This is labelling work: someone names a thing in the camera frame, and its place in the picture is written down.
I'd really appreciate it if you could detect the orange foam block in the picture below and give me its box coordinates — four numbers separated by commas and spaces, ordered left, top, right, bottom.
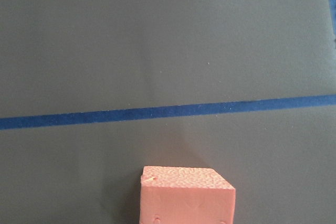
139, 166, 236, 223

